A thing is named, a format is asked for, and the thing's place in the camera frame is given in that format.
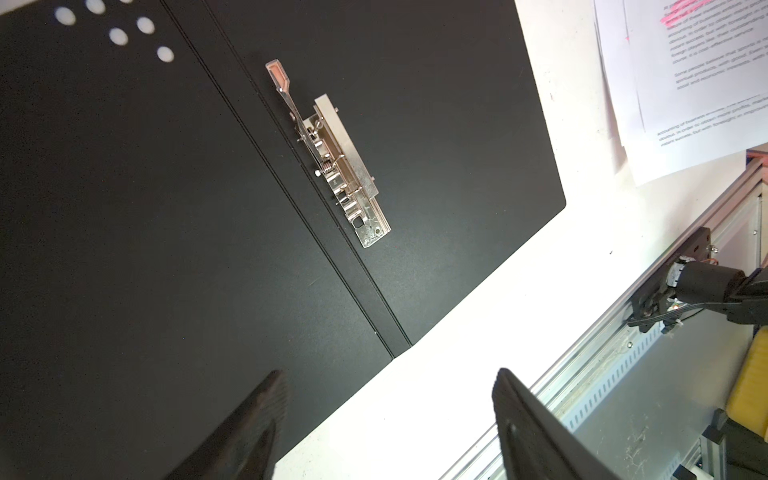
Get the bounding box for white and black file folder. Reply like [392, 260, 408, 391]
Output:
[1, 1, 566, 479]

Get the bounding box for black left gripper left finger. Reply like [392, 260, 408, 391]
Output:
[166, 370, 288, 479]

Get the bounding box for printed paper sheets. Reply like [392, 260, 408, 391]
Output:
[594, 0, 767, 185]

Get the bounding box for aluminium front rail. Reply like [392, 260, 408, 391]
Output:
[437, 155, 768, 480]

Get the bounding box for silver folder clip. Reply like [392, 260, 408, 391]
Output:
[265, 59, 391, 248]

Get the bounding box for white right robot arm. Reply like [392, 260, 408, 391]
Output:
[674, 262, 767, 327]

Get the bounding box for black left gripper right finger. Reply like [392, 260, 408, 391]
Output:
[492, 368, 617, 480]

